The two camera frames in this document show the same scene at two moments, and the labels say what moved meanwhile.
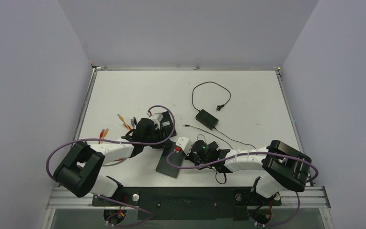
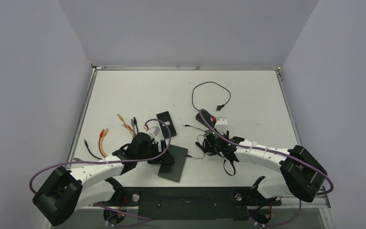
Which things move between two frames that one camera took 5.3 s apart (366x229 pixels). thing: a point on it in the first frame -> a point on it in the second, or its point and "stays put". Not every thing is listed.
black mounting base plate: [186, 203] stays put
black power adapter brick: [207, 119] stays put
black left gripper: [164, 145] -> [166, 158]
